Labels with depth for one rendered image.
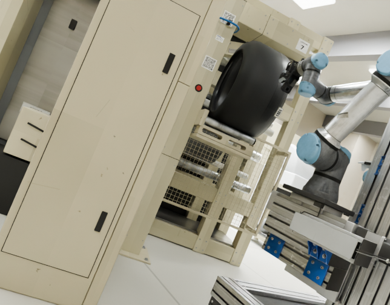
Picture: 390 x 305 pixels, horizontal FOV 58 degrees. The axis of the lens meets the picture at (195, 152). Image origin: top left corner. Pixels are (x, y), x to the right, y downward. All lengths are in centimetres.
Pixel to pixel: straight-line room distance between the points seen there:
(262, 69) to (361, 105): 75
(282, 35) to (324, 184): 139
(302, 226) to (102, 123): 81
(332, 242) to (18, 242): 106
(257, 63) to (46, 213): 133
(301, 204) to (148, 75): 83
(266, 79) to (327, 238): 102
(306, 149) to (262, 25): 134
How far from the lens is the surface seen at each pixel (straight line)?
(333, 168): 154
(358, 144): 1283
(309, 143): 145
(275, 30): 264
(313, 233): 135
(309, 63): 169
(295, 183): 598
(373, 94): 144
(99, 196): 129
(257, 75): 200
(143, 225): 213
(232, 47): 264
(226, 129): 207
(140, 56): 129
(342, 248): 128
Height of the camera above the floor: 66
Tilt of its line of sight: 1 degrees up
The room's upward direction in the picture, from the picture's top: 23 degrees clockwise
